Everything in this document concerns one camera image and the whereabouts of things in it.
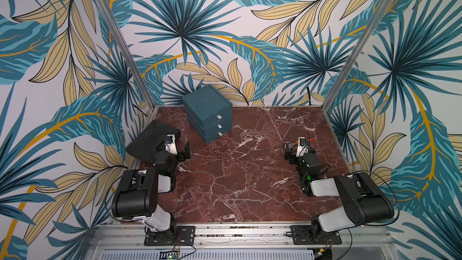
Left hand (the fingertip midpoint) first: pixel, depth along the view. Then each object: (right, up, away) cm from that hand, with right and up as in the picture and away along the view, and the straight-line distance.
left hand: (180, 144), depth 92 cm
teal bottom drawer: (+17, +4, +3) cm, 18 cm away
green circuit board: (+3, -43, -20) cm, 47 cm away
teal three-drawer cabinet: (+16, +15, -4) cm, 22 cm away
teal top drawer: (+18, +13, -4) cm, 22 cm away
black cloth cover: (-18, +2, +5) cm, 19 cm away
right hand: (+60, -1, -1) cm, 60 cm away
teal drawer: (+19, +9, +3) cm, 21 cm away
